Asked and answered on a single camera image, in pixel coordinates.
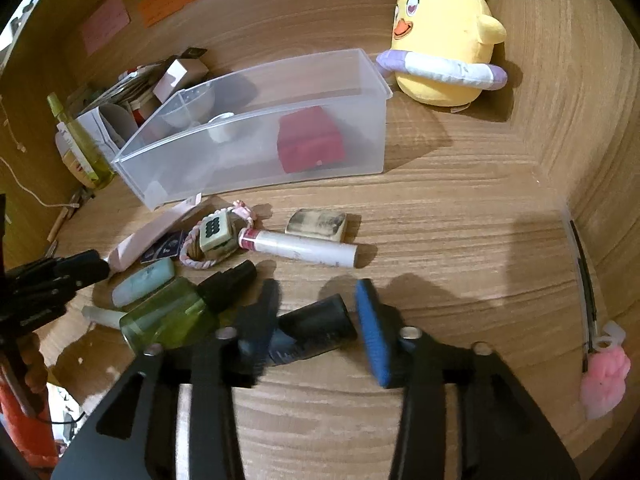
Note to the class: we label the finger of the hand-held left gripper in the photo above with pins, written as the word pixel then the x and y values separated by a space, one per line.
pixel 80 265

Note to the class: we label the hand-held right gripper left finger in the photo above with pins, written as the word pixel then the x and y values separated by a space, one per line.
pixel 264 312

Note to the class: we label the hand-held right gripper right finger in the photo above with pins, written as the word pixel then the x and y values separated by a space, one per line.
pixel 372 335

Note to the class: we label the dark blue bottle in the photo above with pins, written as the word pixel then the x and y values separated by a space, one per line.
pixel 320 325

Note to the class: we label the pink packet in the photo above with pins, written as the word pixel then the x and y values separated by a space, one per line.
pixel 150 237

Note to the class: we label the white lip balm tube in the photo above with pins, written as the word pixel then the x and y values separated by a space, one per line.
pixel 305 249

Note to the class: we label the green bottle with black cap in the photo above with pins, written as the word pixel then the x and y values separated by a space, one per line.
pixel 170 317

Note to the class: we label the white eraser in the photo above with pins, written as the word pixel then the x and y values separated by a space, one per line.
pixel 317 225

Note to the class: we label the clear plastic storage bin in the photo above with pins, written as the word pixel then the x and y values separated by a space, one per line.
pixel 250 170

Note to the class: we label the person's left forearm orange sleeve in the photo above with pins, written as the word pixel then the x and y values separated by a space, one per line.
pixel 22 420

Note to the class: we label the person's left hand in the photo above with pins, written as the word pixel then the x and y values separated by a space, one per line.
pixel 32 362

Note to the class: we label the light blue tube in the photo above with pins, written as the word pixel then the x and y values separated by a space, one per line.
pixel 142 282

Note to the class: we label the dark printed card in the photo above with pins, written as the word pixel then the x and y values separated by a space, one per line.
pixel 162 250

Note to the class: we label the mahjong tile charm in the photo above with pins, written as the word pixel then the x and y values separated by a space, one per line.
pixel 216 234

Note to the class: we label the yellow-green spray bottle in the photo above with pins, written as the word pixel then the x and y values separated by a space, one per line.
pixel 85 145

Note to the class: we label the white paper holder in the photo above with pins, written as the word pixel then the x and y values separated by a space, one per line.
pixel 105 127

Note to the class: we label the red box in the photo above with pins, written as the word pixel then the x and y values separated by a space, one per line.
pixel 310 140

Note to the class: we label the stack of papers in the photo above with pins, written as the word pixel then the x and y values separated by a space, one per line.
pixel 125 87

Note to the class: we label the white tape roll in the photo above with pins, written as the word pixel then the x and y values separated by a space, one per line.
pixel 222 127

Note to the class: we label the clear plastic cup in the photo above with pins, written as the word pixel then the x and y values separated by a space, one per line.
pixel 192 105

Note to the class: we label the small white cardboard box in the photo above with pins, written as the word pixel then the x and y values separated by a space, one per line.
pixel 180 77

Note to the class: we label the black pen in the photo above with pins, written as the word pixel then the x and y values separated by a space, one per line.
pixel 585 280

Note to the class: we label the pink paper note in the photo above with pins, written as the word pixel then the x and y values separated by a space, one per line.
pixel 105 22

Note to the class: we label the yellow chick plush toy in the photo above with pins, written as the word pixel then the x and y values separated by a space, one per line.
pixel 440 35

